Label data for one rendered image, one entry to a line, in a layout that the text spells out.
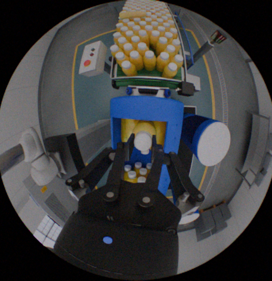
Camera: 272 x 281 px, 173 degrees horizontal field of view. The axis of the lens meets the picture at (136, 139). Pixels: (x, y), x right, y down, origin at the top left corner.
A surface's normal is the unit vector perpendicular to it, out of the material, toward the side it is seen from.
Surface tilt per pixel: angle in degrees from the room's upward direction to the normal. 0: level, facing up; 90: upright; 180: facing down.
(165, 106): 20
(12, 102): 90
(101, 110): 0
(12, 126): 90
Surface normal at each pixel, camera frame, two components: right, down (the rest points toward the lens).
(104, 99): -0.12, 0.33
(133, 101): -0.37, 0.29
